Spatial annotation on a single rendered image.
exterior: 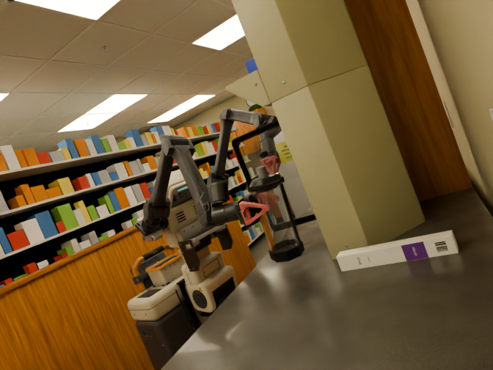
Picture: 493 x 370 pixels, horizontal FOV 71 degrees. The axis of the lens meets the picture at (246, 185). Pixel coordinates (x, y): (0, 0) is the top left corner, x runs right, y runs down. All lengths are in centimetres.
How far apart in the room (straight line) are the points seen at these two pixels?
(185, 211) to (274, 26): 111
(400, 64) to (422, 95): 12
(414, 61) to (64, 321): 239
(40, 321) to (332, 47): 223
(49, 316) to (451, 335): 232
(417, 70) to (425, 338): 88
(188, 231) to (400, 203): 108
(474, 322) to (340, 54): 70
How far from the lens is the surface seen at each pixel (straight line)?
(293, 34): 99
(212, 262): 190
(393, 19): 131
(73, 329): 269
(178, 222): 180
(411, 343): 62
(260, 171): 97
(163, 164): 148
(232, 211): 103
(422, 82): 129
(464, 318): 66
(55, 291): 264
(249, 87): 101
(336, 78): 100
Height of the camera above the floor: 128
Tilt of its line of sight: 3 degrees down
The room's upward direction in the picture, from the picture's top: 22 degrees counter-clockwise
